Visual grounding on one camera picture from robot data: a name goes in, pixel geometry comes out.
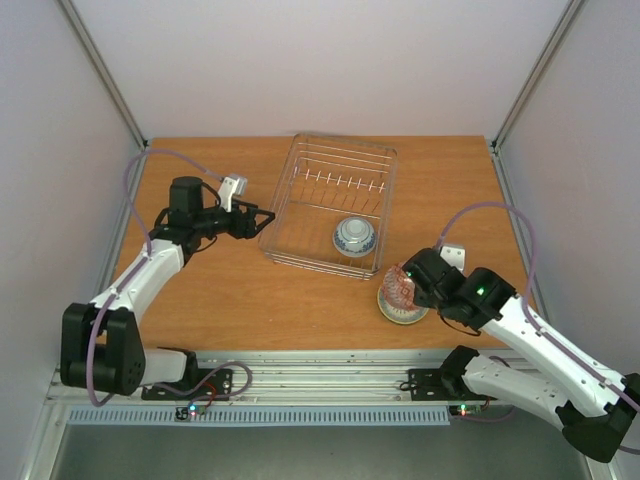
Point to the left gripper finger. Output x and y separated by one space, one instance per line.
250 207
258 222

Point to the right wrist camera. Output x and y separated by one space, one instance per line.
454 255

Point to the left circuit board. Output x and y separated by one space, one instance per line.
189 413

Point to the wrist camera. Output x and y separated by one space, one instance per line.
454 255
231 186

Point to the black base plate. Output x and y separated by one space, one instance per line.
195 384
430 385

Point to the right circuit board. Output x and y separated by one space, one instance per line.
465 410

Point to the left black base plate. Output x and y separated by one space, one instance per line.
195 384

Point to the blue floral bowl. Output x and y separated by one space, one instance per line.
354 237

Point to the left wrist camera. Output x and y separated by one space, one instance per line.
231 186

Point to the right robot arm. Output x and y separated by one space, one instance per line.
591 404

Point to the yellow sun bowl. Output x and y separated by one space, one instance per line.
397 315

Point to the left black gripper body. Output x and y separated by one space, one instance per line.
236 229

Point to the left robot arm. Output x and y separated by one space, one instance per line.
101 346

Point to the red patterned bowl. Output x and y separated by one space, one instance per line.
398 289

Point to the wire dish rack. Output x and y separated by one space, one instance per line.
325 180

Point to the blue slotted cable duct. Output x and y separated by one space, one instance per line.
264 416

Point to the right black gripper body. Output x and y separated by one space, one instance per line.
417 279

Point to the circuit board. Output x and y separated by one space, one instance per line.
189 413
465 410

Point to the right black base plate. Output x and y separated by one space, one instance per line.
430 385

